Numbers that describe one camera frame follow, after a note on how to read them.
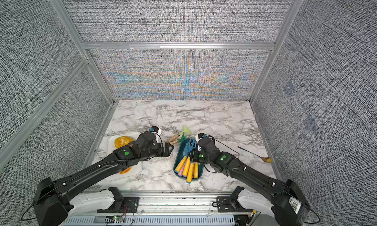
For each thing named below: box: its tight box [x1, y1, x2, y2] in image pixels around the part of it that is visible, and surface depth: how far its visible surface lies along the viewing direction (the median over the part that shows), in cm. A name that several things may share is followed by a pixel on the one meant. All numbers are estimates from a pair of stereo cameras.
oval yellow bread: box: [114, 136, 135, 149], surface depth 93 cm
